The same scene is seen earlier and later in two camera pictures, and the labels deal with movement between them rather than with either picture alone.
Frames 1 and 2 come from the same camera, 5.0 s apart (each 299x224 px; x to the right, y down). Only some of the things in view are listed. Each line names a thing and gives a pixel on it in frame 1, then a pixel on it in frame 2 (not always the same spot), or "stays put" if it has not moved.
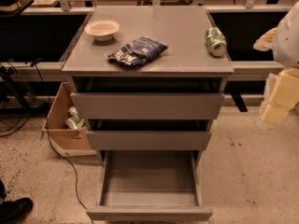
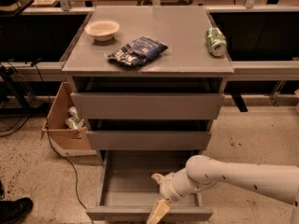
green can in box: [74, 120] stays put
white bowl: [103, 30] stays put
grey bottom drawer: [149, 186] stays put
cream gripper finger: [265, 41] → [160, 209]
